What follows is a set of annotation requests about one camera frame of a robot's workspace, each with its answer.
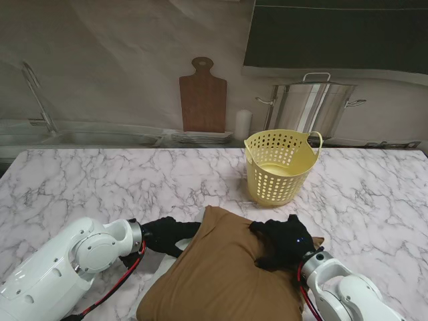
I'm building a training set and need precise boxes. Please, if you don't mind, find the yellow perforated laundry basket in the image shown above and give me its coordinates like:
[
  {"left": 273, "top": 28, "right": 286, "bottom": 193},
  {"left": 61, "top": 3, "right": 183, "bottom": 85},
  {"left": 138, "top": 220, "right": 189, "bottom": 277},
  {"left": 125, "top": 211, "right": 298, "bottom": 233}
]
[{"left": 243, "top": 130, "right": 324, "bottom": 209}]

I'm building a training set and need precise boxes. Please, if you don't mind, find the stack of white plates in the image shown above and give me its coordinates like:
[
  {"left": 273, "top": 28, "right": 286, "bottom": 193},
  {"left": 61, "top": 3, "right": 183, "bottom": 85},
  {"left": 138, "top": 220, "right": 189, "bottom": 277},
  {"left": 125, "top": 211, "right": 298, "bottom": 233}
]
[{"left": 170, "top": 130, "right": 234, "bottom": 145}]

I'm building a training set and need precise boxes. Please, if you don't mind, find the dark range hood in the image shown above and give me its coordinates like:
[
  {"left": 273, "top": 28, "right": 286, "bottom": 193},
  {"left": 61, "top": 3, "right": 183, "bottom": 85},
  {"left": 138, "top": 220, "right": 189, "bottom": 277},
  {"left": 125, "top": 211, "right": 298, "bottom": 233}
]
[{"left": 242, "top": 0, "right": 428, "bottom": 73}]

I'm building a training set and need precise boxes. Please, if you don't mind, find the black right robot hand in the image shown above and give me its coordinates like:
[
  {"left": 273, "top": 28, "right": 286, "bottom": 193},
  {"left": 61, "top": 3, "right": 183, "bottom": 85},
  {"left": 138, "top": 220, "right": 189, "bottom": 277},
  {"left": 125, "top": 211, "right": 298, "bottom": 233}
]
[{"left": 249, "top": 214, "right": 317, "bottom": 270}]

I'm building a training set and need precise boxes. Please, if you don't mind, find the chrome kitchen faucet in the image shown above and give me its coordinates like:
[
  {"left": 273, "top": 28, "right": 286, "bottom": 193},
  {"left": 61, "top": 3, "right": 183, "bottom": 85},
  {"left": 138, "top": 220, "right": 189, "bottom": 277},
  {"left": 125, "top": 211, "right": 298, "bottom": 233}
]
[{"left": 21, "top": 60, "right": 58, "bottom": 134}]

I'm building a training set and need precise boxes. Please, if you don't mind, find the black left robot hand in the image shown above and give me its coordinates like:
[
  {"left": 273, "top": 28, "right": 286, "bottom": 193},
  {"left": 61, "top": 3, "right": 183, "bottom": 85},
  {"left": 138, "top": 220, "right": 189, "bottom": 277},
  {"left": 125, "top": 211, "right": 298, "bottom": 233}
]
[{"left": 142, "top": 216, "right": 203, "bottom": 259}]

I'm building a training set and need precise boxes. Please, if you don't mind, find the white pillar candle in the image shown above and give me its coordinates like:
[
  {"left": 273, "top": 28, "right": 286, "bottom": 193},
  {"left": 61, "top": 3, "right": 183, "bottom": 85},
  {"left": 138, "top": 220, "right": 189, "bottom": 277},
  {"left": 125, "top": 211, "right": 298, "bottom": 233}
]
[{"left": 235, "top": 109, "right": 253, "bottom": 140}]

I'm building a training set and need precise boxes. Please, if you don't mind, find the red black right arm cable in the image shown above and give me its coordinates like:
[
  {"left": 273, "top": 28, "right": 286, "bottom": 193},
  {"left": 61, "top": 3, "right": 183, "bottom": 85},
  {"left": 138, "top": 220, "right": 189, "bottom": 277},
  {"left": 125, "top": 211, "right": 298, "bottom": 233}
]
[{"left": 296, "top": 263, "right": 322, "bottom": 321}]

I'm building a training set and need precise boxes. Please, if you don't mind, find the brown wooden cutting board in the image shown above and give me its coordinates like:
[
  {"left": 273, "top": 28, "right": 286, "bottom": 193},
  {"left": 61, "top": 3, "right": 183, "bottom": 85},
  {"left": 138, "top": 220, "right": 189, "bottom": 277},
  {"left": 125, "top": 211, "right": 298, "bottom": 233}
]
[{"left": 179, "top": 56, "right": 228, "bottom": 133}]

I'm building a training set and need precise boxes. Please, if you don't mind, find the brown pillowcase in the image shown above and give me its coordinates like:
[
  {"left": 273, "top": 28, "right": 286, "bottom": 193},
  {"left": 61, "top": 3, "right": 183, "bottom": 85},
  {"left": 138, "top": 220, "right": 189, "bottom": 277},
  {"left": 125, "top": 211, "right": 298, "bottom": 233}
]
[{"left": 136, "top": 205, "right": 325, "bottom": 321}]

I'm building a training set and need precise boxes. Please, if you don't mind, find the steel kitchen sink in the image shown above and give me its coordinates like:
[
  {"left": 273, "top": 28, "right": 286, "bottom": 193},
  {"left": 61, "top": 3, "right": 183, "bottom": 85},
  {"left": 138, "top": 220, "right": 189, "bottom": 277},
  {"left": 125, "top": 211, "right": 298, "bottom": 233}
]
[{"left": 49, "top": 130, "right": 165, "bottom": 147}]

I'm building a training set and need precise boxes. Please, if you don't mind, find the red black left arm cable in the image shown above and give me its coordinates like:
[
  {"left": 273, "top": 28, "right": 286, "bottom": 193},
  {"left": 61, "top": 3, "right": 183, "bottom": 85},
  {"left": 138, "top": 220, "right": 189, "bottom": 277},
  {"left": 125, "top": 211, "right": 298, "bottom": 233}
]
[{"left": 66, "top": 240, "right": 148, "bottom": 321}]

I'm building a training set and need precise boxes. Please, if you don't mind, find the red black arm cable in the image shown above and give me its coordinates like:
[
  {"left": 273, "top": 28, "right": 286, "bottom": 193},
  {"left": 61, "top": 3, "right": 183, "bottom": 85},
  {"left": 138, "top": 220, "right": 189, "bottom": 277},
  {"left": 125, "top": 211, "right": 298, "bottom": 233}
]
[
  {"left": 66, "top": 240, "right": 148, "bottom": 321},
  {"left": 296, "top": 263, "right": 322, "bottom": 321}
]

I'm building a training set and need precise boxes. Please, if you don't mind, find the black stove grate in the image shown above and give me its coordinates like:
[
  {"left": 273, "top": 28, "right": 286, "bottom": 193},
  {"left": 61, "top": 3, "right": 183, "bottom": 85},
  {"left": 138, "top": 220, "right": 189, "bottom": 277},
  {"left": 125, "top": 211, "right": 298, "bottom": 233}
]
[{"left": 364, "top": 140, "right": 422, "bottom": 149}]

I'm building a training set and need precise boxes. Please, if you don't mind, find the large steel stock pot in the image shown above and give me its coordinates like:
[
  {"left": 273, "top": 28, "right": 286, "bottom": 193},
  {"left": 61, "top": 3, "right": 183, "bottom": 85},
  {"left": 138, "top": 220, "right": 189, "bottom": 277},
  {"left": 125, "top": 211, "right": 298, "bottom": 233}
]
[{"left": 255, "top": 72, "right": 368, "bottom": 140}]

